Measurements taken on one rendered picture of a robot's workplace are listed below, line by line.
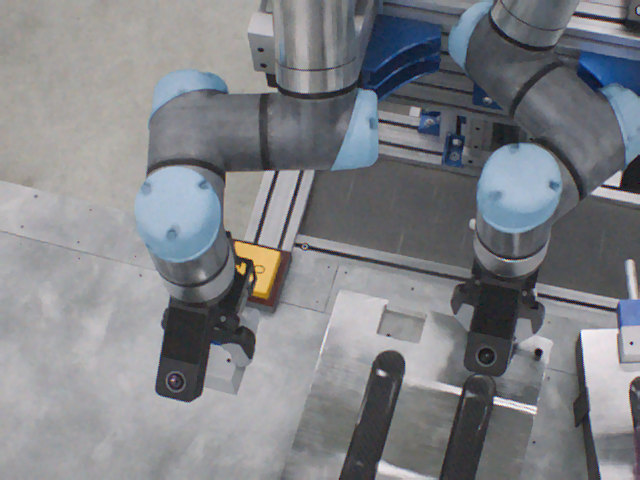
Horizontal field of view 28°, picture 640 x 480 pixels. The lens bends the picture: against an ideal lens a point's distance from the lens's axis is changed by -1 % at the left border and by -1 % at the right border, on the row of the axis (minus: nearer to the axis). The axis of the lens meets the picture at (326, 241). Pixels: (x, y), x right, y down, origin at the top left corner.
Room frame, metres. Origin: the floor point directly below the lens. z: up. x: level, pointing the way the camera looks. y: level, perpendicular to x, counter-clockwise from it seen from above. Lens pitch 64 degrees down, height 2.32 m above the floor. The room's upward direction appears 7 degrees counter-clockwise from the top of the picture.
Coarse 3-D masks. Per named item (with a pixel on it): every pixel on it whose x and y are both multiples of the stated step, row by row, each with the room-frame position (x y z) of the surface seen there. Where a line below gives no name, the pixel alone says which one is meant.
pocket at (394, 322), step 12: (384, 312) 0.59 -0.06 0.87; (396, 312) 0.59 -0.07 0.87; (408, 312) 0.58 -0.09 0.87; (384, 324) 0.58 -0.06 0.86; (396, 324) 0.57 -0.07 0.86; (408, 324) 0.57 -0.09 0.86; (420, 324) 0.57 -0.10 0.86; (396, 336) 0.56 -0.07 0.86; (408, 336) 0.56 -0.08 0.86; (420, 336) 0.56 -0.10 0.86
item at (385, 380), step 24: (384, 360) 0.52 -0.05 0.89; (384, 384) 0.49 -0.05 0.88; (480, 384) 0.48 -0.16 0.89; (384, 408) 0.47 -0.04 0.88; (480, 408) 0.45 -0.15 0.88; (360, 432) 0.44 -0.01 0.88; (384, 432) 0.44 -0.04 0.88; (456, 432) 0.43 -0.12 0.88; (480, 432) 0.42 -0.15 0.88; (360, 456) 0.41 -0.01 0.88; (456, 456) 0.40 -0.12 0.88; (480, 456) 0.39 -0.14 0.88
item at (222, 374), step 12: (240, 312) 0.59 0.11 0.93; (216, 348) 0.54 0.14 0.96; (216, 360) 0.52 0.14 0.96; (228, 360) 0.52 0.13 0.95; (216, 372) 0.51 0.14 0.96; (228, 372) 0.51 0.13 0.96; (240, 372) 0.52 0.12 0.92; (204, 384) 0.51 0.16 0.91; (216, 384) 0.50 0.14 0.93; (228, 384) 0.50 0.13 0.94
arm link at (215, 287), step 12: (228, 240) 0.55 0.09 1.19; (228, 264) 0.53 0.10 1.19; (228, 276) 0.53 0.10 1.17; (168, 288) 0.52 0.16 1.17; (180, 288) 0.51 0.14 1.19; (192, 288) 0.51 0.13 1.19; (204, 288) 0.51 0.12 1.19; (216, 288) 0.51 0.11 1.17; (192, 300) 0.51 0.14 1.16; (204, 300) 0.51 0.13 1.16
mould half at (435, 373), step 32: (352, 320) 0.58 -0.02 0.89; (448, 320) 0.56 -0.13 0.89; (320, 352) 0.54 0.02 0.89; (352, 352) 0.54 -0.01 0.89; (416, 352) 0.53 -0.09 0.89; (448, 352) 0.52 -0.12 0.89; (512, 352) 0.51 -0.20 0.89; (544, 352) 0.51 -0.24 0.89; (320, 384) 0.50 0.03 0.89; (352, 384) 0.50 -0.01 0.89; (416, 384) 0.49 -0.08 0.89; (448, 384) 0.48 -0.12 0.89; (512, 384) 0.47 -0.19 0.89; (320, 416) 0.47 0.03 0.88; (352, 416) 0.46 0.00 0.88; (416, 416) 0.45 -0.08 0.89; (448, 416) 0.44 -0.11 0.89; (512, 416) 0.43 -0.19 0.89; (320, 448) 0.43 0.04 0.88; (384, 448) 0.42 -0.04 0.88; (416, 448) 0.41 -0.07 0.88; (512, 448) 0.40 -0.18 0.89
